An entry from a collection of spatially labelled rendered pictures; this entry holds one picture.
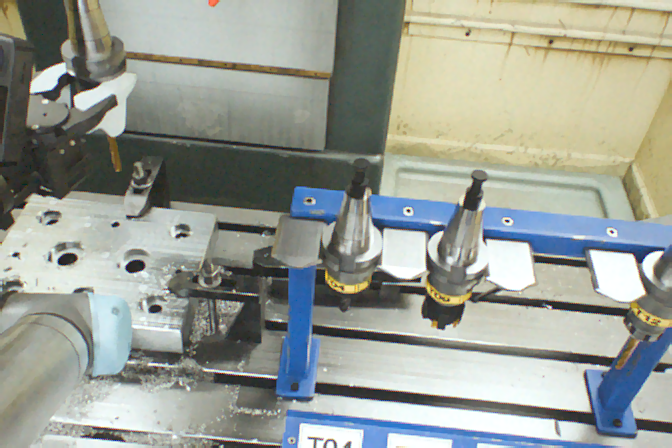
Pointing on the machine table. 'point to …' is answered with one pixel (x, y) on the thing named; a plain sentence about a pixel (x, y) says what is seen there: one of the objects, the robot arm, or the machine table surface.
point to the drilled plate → (126, 236)
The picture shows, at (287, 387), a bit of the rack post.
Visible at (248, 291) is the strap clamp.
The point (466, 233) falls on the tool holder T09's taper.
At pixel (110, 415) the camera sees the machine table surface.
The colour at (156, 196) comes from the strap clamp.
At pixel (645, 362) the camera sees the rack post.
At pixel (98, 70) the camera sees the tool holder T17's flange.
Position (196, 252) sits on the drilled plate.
